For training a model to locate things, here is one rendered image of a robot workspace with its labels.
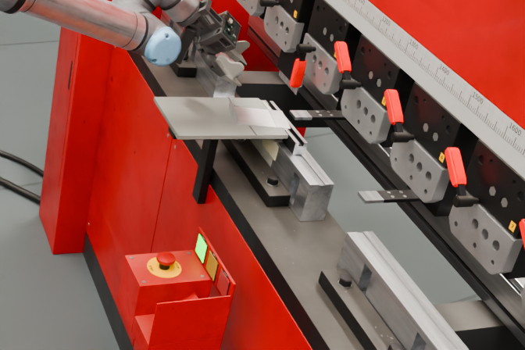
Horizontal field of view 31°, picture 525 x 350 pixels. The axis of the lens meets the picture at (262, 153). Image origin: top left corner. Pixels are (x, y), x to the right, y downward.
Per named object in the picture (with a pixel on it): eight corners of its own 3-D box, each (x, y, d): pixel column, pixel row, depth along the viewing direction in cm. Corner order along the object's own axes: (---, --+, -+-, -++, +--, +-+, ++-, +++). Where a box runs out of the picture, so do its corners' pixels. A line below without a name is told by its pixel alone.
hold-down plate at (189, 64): (146, 31, 279) (148, 22, 278) (163, 32, 281) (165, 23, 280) (176, 76, 256) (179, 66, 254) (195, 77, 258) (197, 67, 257)
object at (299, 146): (258, 112, 225) (262, 101, 224) (270, 112, 227) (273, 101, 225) (292, 154, 210) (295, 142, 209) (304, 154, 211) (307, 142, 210)
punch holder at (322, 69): (297, 66, 201) (315, -7, 193) (331, 67, 205) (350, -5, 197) (326, 98, 189) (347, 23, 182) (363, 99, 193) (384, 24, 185)
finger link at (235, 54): (262, 58, 212) (235, 40, 206) (241, 67, 215) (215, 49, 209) (262, 47, 214) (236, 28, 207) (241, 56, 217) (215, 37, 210)
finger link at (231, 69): (252, 85, 206) (230, 51, 202) (232, 94, 209) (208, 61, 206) (257, 78, 208) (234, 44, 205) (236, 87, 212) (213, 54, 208)
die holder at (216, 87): (158, 26, 285) (163, -4, 281) (177, 26, 288) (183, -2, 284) (214, 103, 247) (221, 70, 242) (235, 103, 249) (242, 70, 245)
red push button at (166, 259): (151, 265, 196) (154, 251, 195) (169, 263, 198) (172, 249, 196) (157, 276, 193) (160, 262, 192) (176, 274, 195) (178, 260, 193)
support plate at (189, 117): (153, 100, 214) (153, 96, 214) (258, 101, 226) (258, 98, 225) (177, 139, 200) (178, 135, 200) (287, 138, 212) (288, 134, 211)
